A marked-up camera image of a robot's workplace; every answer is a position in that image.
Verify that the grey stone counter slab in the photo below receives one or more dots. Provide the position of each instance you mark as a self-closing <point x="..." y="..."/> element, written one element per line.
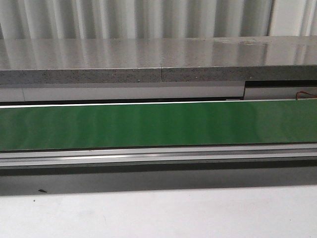
<point x="116" y="61"/>

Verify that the green conveyor belt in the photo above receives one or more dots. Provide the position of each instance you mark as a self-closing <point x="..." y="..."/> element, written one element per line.
<point x="56" y="127"/>

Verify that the white corrugated curtain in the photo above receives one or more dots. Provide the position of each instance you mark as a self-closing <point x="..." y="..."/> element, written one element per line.
<point x="130" y="19"/>

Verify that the white conveyor back rail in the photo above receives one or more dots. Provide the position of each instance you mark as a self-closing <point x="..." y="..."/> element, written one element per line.
<point x="157" y="91"/>

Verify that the aluminium conveyor front rail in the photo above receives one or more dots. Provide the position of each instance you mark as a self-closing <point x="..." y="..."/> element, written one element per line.
<point x="255" y="152"/>

